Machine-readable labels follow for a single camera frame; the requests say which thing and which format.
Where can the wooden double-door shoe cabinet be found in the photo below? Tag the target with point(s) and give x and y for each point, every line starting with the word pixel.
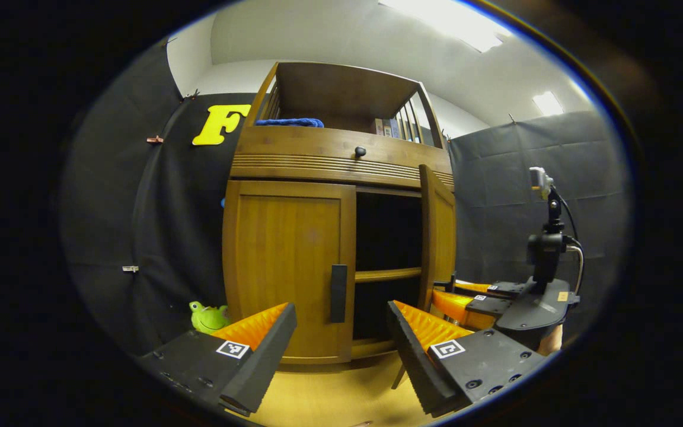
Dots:
pixel 318 160

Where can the black drawer knob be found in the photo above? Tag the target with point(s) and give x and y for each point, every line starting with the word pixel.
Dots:
pixel 360 151

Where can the wooden cabinet door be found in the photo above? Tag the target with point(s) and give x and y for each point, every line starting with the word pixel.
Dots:
pixel 439 237
pixel 288 261

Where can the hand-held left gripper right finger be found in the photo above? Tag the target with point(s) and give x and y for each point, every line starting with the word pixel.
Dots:
pixel 412 362

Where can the green frog plush toy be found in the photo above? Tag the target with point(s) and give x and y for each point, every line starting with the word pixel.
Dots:
pixel 208 320

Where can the large ceiling light panel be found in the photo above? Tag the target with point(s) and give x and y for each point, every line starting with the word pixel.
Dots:
pixel 448 21

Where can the red clip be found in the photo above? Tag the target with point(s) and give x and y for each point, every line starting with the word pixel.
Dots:
pixel 155 140

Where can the small ceiling light panel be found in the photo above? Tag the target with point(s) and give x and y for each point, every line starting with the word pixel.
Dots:
pixel 548 104

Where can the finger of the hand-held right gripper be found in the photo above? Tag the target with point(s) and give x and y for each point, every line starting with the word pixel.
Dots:
pixel 490 305
pixel 504 289

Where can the row of books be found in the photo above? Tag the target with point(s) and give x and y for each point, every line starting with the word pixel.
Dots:
pixel 392 127

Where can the wooden inner shelf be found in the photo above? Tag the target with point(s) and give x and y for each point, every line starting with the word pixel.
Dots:
pixel 389 274

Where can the blue cloth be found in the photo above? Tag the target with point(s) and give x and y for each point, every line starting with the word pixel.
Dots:
pixel 288 122

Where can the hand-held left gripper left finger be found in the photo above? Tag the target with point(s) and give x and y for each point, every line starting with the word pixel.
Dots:
pixel 264 356

